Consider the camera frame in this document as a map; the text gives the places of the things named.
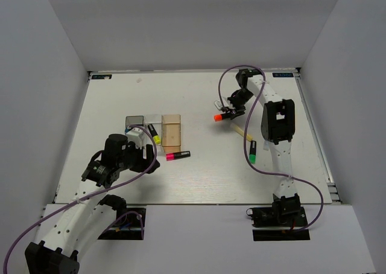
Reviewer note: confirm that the green cap highlighter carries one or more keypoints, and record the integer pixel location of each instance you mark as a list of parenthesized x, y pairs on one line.
[(252, 152)]

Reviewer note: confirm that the pastel yellow marker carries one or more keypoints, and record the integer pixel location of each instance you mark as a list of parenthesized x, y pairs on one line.
[(241, 132)]

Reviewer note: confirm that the dark grey plastic container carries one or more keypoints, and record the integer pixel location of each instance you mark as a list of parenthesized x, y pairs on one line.
[(137, 120)]

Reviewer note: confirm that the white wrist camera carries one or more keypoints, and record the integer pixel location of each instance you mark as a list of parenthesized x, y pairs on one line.
[(220, 106), (137, 136)]

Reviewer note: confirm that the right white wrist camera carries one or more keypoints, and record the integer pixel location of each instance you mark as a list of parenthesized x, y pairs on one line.
[(220, 106)]

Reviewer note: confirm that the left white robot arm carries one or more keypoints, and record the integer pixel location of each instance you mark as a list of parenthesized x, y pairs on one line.
[(93, 208)]

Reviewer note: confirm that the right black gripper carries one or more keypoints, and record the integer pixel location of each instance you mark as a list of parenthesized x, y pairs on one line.
[(240, 111)]

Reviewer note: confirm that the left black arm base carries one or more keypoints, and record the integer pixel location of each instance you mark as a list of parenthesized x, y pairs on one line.
[(130, 221)]

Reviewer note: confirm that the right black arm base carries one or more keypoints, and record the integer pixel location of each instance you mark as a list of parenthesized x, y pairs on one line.
[(267, 227)]

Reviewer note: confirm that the corner label sticker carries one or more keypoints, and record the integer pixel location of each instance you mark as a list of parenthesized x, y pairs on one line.
[(282, 74), (101, 76)]

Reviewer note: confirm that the right corner label sticker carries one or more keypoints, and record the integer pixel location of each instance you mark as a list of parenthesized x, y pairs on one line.
[(282, 74)]

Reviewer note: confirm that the tan plastic container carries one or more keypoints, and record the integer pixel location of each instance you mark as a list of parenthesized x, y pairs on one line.
[(171, 133)]

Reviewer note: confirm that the yellow cap highlighter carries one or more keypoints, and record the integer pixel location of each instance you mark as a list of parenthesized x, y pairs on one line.
[(154, 134)]

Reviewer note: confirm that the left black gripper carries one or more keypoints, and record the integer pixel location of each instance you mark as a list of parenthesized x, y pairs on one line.
[(144, 163)]

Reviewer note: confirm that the pink cap highlighter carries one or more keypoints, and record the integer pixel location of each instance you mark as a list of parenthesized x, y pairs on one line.
[(178, 155)]

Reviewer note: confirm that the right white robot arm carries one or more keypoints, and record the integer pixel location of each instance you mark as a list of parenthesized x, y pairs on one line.
[(277, 128)]

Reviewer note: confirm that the left corner label sticker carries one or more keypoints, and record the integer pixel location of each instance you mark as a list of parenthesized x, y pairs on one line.
[(101, 76)]

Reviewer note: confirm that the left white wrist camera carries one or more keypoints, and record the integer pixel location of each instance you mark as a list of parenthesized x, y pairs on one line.
[(137, 136)]

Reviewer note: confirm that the clear plastic container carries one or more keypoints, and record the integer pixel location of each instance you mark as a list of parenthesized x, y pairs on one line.
[(153, 123)]

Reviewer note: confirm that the orange cap highlighter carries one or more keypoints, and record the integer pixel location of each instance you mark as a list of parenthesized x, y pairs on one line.
[(223, 116)]

